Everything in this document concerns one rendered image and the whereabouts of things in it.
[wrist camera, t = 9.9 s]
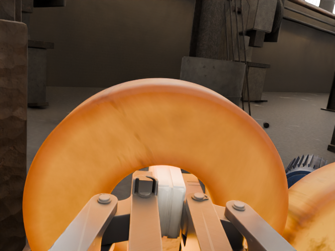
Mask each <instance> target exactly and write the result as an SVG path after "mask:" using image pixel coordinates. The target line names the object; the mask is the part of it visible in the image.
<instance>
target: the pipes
mask: <svg viewBox="0 0 335 251"><path fill-rule="evenodd" d="M288 1H290V2H293V3H295V4H298V5H300V6H302V7H305V8H307V9H310V10H312V11H315V12H317V13H320V14H322V15H324V16H327V17H329V18H332V19H334V20H335V14H333V13H331V12H328V11H326V10H324V9H322V8H319V7H317V6H315V5H312V4H310V3H308V2H306V1H303V0H288ZM284 8H285V9H288V10H290V11H293V12H296V13H298V14H301V15H304V16H306V17H309V18H312V19H314V20H317V21H320V22H323V23H325V24H328V25H331V26H333V27H335V25H334V24H331V23H329V22H326V21H324V20H321V19H318V18H316V17H313V16H310V15H308V14H305V13H303V12H300V11H297V10H295V9H292V8H290V7H287V6H284ZM283 19H286V20H289V21H292V22H295V23H298V24H301V25H304V26H307V27H310V28H313V29H316V30H319V31H322V32H326V33H329V34H332V35H335V32H332V31H329V30H326V29H323V28H320V27H317V26H315V25H312V24H309V23H306V22H303V21H300V20H297V19H294V18H291V17H288V16H285V15H283Z"/></svg>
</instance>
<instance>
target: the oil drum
mask: <svg viewBox="0 0 335 251"><path fill-rule="evenodd" d="M245 68H246V64H245V63H242V62H234V61H232V60H229V59H226V60H217V59H208V58H198V57H188V56H184V57H182V62H181V71H180V80H183V81H187V82H191V83H195V84H198V85H201V86H204V87H206V88H208V89H211V90H213V91H215V92H217V93H218V94H220V95H222V96H223V97H225V98H226V99H228V100H229V101H231V102H232V103H234V104H235V105H236V106H238V107H239V105H240V99H241V97H242V96H241V93H242V87H243V81H244V74H245Z"/></svg>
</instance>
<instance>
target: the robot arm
mask: <svg viewBox="0 0 335 251"><path fill-rule="evenodd" d="M180 229H181V237H180V245H179V251H181V250H182V251H297V250H296V249H295V248H294V247H293V246H291V245H290V244H289V243H288V242H287V241H286V240H285V239H284V238H283V237H282V236H281V235H280V234H279V233H278V232H277V231H276V230H275V229H273V228H272V227H271V226H270V225H269V224H268V223H267V222H266V221H265V220H264V219H263V218H262V217H261V216H260V215H259V214H258V213H257V212H255V211H254V210H253V209H252V208H251V207H250V206H249V205H248V204H246V203H244V202H242V201H238V200H232V201H228V202H227V203H226V207H222V206H218V205H214V204H213V203H212V200H211V198H210V197H209V196H207V195H206V194H204V193H203V191H202V188H201V186H200V183H199V181H198V178H197V177H196V176H194V175H193V174H185V173H181V170H180V168H177V167H173V166H167V165H157V166H149V171H135V172H134V173H133V178H132V189H131V196H130V197H129V198H128V199H125V200H121V201H118V199H117V197H116V196H114V195H111V194H106V193H103V194H102V193H101V194H97V195H94V196H93V197H92V198H91V199H90V200H89V201H88V203H87V204H86V205H85V206H84V207H83V209H82V210H81V211H80V212H79V214H78V215H77V216H76V217H75V218H74V220H73V221H72V222H71V223H70V224H69V226H68V227H67V228H66V229H65V231H64V232H63V233H62V234H61V235H60V237H59V238H58V239H57V240H56V241H55V243H54V244H53V245H52V246H51V248H50V249H49V250H48V251H113V249H114V246H115V243H119V242H124V241H128V245H127V251H163V246H162V238H163V236H165V237H167V238H168V239H177V237H179V235H180ZM245 241H246V242H247V246H246V245H245Z"/></svg>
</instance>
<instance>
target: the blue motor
mask: <svg viewBox="0 0 335 251"><path fill-rule="evenodd" d="M326 165H328V161H327V160H326V161H324V160H323V157H322V158H319V157H318V156H317V157H316V156H313V154H312V156H309V155H308V154H307V156H304V155H303V154H302V156H301V157H299V156H298V157H297V159H295V158H294V159H293V161H291V162H290V163H289V164H288V166H287V167H286V169H285V173H286V178H287V183H288V189H289V188H290V187H291V186H293V185H294V184H295V183H296V182H298V181H299V180H300V179H302V178H303V177H305V176H306V175H308V174H310V173H311V172H313V171H315V170H317V169H319V168H321V167H323V166H326Z"/></svg>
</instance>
